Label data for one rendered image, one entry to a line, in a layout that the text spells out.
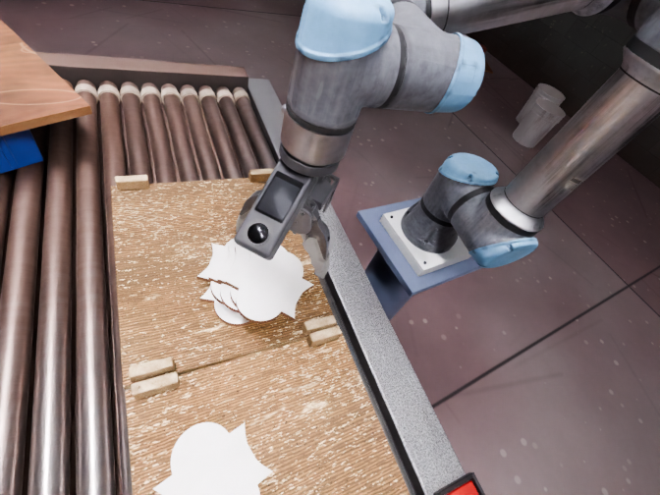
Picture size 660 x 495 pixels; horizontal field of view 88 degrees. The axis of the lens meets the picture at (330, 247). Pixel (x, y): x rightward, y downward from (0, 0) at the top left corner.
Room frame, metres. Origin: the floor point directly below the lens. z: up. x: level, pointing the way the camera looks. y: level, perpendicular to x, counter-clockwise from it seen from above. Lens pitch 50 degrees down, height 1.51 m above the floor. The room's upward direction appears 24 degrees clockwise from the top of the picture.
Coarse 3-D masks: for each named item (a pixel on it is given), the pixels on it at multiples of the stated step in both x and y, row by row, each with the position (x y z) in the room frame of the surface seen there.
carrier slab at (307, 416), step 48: (192, 384) 0.13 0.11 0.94; (240, 384) 0.15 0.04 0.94; (288, 384) 0.18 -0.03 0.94; (336, 384) 0.21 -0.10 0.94; (144, 432) 0.05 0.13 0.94; (288, 432) 0.12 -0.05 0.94; (336, 432) 0.15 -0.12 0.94; (144, 480) 0.00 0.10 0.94; (288, 480) 0.06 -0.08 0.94; (336, 480) 0.09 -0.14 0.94; (384, 480) 0.11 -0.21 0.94
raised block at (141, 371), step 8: (152, 360) 0.13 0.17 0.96; (160, 360) 0.13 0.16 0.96; (168, 360) 0.14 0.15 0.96; (136, 368) 0.11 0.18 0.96; (144, 368) 0.11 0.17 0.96; (152, 368) 0.12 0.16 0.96; (160, 368) 0.12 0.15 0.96; (168, 368) 0.13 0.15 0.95; (136, 376) 0.10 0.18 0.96; (144, 376) 0.11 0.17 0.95; (152, 376) 0.11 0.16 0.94
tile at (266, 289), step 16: (256, 256) 0.34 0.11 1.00; (288, 256) 0.37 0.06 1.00; (256, 272) 0.31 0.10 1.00; (272, 272) 0.33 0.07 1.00; (288, 272) 0.34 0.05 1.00; (240, 288) 0.27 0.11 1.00; (256, 288) 0.28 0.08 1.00; (272, 288) 0.30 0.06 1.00; (288, 288) 0.31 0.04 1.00; (304, 288) 0.32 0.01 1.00; (240, 304) 0.25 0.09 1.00; (256, 304) 0.26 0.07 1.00; (272, 304) 0.27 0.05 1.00; (288, 304) 0.28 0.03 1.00; (256, 320) 0.23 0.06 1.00; (272, 320) 0.25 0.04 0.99
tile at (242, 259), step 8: (240, 248) 0.35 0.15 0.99; (280, 248) 0.39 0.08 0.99; (240, 256) 0.34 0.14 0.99; (248, 256) 0.34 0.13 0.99; (240, 264) 0.32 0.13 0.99; (232, 272) 0.30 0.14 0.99; (240, 272) 0.31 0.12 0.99; (224, 280) 0.28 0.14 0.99; (232, 288) 0.27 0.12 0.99; (232, 296) 0.26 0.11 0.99
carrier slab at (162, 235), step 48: (144, 192) 0.42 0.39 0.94; (192, 192) 0.47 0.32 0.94; (240, 192) 0.52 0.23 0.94; (144, 240) 0.32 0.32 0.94; (192, 240) 0.36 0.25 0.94; (288, 240) 0.46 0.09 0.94; (144, 288) 0.23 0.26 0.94; (192, 288) 0.27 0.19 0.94; (144, 336) 0.16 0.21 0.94; (192, 336) 0.19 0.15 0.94; (240, 336) 0.22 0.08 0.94; (288, 336) 0.26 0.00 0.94
